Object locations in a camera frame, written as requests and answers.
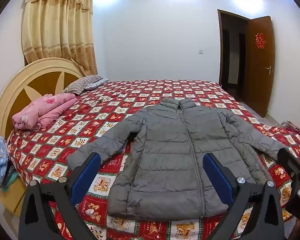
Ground striped pillow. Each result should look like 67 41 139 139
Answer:
62 75 109 95

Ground cream and brown headboard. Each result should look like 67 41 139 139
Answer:
0 57 87 140

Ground folded pink quilt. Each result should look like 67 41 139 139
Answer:
12 93 78 130

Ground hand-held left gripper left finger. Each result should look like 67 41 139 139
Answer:
18 152 102 240

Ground pile of pinkish clothes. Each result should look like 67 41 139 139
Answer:
280 120 300 132

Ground brown wooden door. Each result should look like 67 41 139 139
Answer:
244 16 276 117

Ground beige patterned curtain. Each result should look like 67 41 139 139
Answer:
21 0 98 77

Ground dark wooden door frame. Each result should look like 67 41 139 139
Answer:
217 9 252 100

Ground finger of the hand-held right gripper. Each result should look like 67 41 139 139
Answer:
277 147 300 180

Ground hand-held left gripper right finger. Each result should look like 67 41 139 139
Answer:
202 152 284 240

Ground grey puffer jacket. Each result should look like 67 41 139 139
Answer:
66 97 288 217

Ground red bear-print bedspread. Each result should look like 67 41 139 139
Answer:
6 79 300 240

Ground dark and teal clothes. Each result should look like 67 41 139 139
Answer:
0 165 20 192

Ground red paper door decoration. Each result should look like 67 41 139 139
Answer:
255 32 266 49

